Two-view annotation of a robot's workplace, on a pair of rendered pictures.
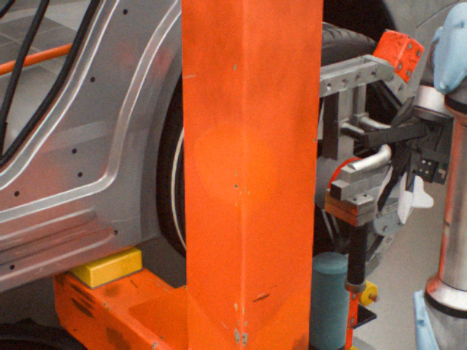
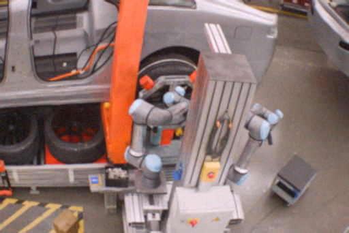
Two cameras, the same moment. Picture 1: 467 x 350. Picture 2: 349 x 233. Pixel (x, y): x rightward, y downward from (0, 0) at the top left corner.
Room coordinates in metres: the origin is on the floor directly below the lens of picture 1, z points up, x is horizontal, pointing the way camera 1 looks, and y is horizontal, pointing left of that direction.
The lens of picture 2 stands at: (-0.74, -1.18, 3.25)
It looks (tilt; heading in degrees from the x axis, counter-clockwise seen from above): 42 degrees down; 19
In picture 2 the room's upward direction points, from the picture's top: 11 degrees clockwise
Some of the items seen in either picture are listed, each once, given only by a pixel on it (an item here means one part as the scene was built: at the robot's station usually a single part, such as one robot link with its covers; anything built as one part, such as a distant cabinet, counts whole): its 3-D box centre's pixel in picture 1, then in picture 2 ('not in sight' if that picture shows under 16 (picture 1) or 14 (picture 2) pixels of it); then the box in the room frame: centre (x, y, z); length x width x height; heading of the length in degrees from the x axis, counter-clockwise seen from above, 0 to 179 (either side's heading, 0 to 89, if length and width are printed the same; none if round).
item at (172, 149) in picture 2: not in sight; (159, 134); (2.07, -0.12, 0.32); 0.40 x 0.30 x 0.28; 129
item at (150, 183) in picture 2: not in sight; (150, 176); (1.13, -0.47, 0.87); 0.15 x 0.15 x 0.10
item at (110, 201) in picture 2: not in sight; (110, 197); (1.22, -0.08, 0.21); 0.10 x 0.10 x 0.42; 39
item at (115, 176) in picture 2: not in sight; (116, 176); (1.25, -0.12, 0.51); 0.20 x 0.14 x 0.13; 121
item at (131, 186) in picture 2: not in sight; (114, 182); (1.23, -0.11, 0.44); 0.43 x 0.17 x 0.03; 129
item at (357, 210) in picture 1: (349, 203); not in sight; (1.67, -0.23, 0.93); 0.09 x 0.05 x 0.05; 39
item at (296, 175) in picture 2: not in sight; (293, 182); (2.34, -1.57, 0.17); 0.43 x 0.36 x 0.34; 162
